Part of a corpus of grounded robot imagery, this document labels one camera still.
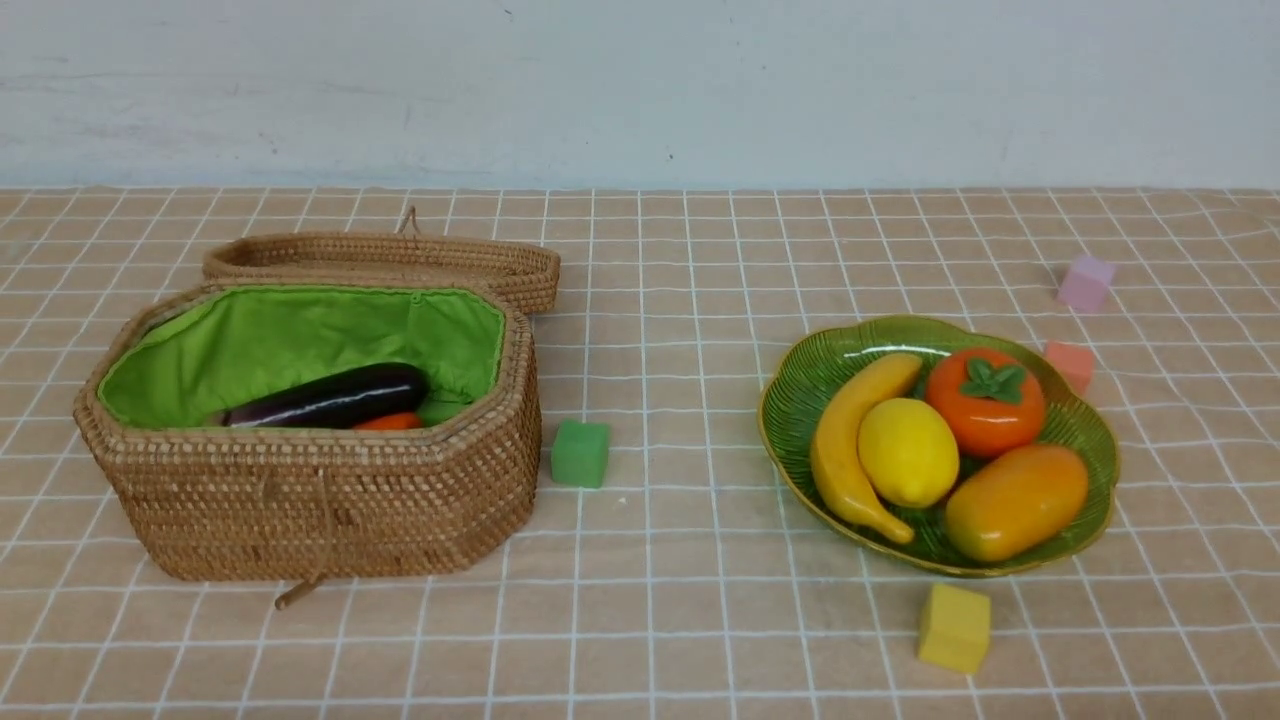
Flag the green bitter gourd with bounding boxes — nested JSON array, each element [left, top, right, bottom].
[[413, 398, 471, 428]]

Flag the yellow lemon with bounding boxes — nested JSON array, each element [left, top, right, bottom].
[[858, 397, 960, 509]]

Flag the woven wicker basket green lining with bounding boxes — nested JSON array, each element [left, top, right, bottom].
[[72, 282, 541, 582]]

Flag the pink foam cube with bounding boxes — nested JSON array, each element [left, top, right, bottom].
[[1056, 255, 1116, 313]]

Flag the checkered beige tablecloth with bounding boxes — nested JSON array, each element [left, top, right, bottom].
[[1, 188, 1279, 719]]

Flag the purple eggplant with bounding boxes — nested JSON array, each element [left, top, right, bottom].
[[206, 363, 429, 429]]

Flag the red chili pepper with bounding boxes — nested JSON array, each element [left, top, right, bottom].
[[352, 413, 424, 430]]

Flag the red foam cube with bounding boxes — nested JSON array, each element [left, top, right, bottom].
[[1043, 341, 1097, 397]]

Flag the orange yellow mango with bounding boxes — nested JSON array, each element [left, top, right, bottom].
[[943, 445, 1089, 564]]

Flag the green glass leaf plate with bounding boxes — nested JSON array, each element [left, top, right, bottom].
[[758, 315, 1120, 578]]

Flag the woven wicker basket lid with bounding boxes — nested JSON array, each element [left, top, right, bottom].
[[202, 208, 561, 314]]

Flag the green foam cube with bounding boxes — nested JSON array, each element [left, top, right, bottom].
[[550, 419, 611, 489]]

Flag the yellow foam cube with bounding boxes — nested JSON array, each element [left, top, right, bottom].
[[916, 583, 992, 675]]

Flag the orange persimmon green leaves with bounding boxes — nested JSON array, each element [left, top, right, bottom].
[[924, 346, 1047, 460]]

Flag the yellow banana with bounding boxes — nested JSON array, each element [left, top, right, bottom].
[[810, 354, 923, 544]]

